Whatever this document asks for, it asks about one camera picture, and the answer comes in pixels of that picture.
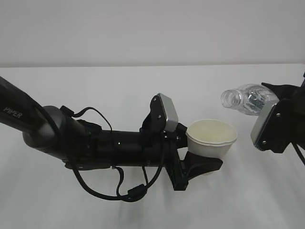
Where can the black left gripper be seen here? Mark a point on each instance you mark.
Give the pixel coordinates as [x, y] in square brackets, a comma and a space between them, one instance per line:
[161, 149]

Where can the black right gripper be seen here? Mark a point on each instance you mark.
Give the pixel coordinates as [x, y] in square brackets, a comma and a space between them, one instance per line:
[288, 118]

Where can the white paper cup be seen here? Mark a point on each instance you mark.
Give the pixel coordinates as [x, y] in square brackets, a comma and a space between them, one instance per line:
[210, 138]

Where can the clear plastic water bottle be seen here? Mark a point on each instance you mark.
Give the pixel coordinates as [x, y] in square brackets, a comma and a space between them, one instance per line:
[248, 99]

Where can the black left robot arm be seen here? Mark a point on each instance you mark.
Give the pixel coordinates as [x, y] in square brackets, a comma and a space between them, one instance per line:
[81, 145]

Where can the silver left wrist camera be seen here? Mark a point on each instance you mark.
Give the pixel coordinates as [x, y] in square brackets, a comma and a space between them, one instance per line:
[163, 114]

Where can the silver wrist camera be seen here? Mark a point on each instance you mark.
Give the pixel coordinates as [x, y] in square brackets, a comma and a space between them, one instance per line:
[163, 114]
[261, 123]

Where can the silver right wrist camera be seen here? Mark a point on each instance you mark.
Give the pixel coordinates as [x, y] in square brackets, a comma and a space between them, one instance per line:
[261, 123]

